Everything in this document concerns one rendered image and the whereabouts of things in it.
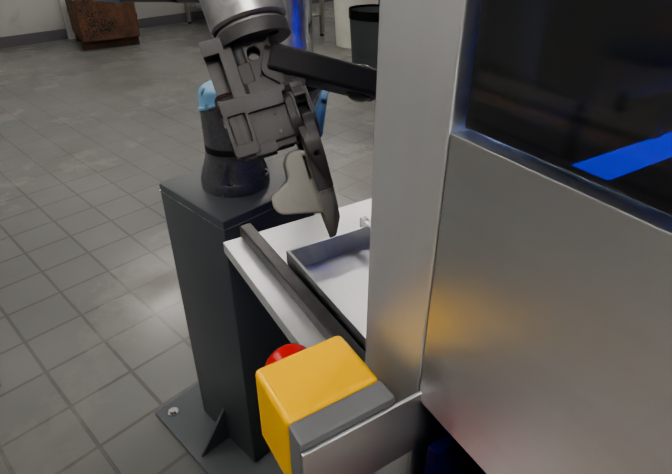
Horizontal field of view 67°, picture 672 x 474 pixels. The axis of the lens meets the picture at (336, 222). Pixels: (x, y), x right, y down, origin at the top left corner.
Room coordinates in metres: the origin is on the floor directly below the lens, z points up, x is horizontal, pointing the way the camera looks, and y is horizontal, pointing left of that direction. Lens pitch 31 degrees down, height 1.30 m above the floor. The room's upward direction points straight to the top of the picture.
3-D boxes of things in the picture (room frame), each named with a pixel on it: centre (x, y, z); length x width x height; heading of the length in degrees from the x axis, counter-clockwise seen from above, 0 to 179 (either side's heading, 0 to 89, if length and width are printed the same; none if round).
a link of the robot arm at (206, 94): (1.03, 0.22, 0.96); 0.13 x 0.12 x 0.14; 88
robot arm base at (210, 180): (1.03, 0.22, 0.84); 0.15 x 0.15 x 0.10
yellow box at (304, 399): (0.24, 0.01, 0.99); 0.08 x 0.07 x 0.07; 31
